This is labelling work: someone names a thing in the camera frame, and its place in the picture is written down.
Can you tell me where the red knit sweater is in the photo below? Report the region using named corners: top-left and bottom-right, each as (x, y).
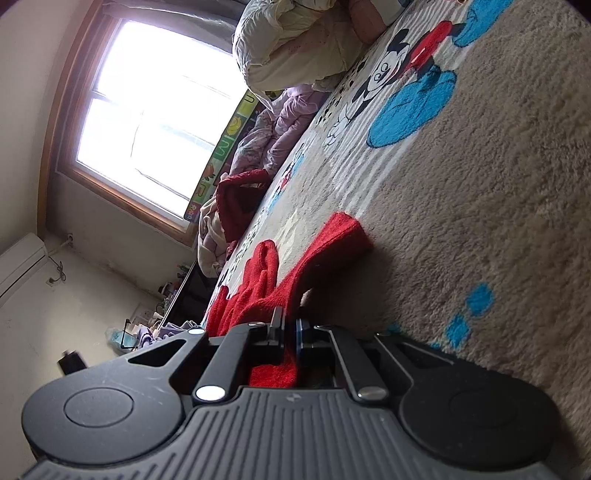
top-left (204, 211), bottom-right (375, 389)

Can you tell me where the cream pink crumpled cloth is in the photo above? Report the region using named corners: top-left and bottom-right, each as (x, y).
top-left (197, 197), bottom-right (228, 278)

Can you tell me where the dark red garment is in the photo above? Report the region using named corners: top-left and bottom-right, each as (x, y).
top-left (215, 169), bottom-right (271, 244)

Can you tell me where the colourful alphabet mat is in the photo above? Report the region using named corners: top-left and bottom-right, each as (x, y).
top-left (183, 90), bottom-right (262, 223)

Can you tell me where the lilac crumpled garment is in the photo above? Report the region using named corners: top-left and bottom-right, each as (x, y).
top-left (228, 85), bottom-right (329, 178)

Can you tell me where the beige Mickey Mouse blanket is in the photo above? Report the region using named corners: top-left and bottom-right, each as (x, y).
top-left (207, 1), bottom-right (590, 479)

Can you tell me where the white air conditioner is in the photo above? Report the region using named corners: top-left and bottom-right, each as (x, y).
top-left (0, 233), bottom-right (47, 304)

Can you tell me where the cream quilted duvet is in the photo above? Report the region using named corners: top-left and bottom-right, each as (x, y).
top-left (232, 1), bottom-right (366, 96)

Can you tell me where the grey curtain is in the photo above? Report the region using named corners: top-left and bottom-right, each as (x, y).
top-left (102, 0), bottom-right (249, 53)

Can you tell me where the window with wooden frame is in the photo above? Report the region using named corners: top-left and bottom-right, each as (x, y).
top-left (38, 1), bottom-right (246, 246)

